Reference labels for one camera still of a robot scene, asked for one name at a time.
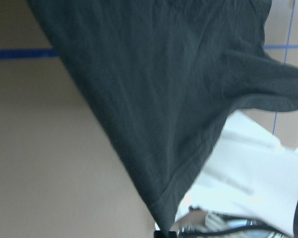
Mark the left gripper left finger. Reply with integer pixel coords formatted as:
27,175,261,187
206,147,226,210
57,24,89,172
153,231,164,238

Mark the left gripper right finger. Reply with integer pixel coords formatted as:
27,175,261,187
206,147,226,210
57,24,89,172
167,231,177,238

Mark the black graphic t-shirt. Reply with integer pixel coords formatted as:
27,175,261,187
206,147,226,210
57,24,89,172
28,0,298,234

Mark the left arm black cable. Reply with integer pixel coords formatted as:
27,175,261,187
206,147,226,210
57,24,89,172
178,173,298,238

